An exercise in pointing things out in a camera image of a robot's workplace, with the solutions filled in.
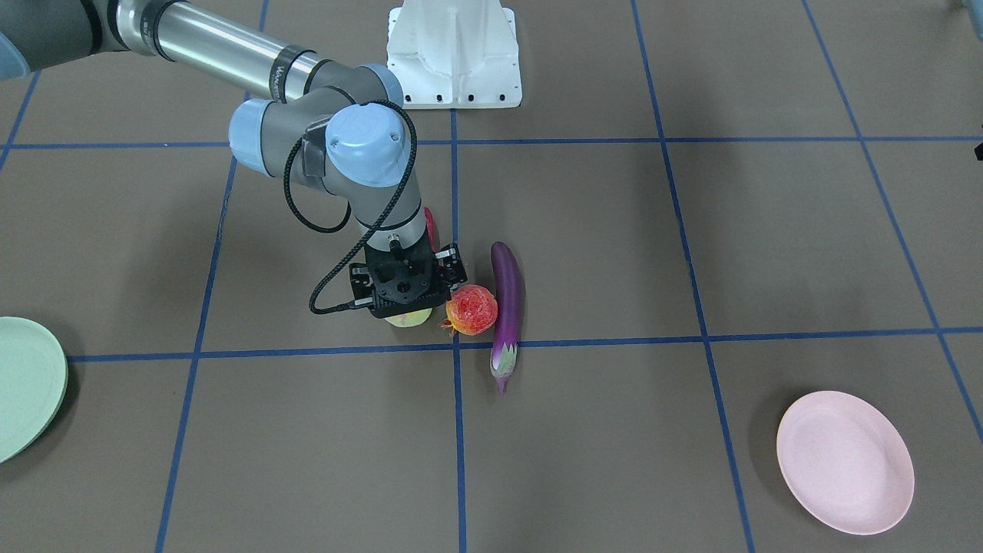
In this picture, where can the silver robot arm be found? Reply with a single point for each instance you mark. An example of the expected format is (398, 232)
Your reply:
(337, 137)

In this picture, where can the red pomegranate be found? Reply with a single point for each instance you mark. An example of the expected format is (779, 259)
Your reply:
(471, 311)

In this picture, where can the pink plate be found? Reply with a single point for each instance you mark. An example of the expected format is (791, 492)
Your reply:
(845, 463)

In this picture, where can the yellow pink peach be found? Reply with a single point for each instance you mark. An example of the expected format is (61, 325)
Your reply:
(410, 319)

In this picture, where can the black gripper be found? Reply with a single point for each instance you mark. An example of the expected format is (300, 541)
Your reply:
(454, 265)

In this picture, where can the red chili pepper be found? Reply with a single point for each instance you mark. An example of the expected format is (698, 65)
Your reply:
(432, 230)

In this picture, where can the purple eggplant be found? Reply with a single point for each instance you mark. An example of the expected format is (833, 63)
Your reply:
(510, 289)

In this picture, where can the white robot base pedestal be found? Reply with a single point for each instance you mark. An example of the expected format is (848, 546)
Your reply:
(455, 55)

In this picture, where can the green plate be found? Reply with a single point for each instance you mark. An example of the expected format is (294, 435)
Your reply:
(34, 379)

